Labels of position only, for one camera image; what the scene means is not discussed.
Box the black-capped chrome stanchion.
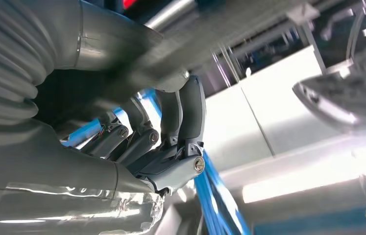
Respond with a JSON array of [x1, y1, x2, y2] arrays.
[[144, 0, 199, 31]]

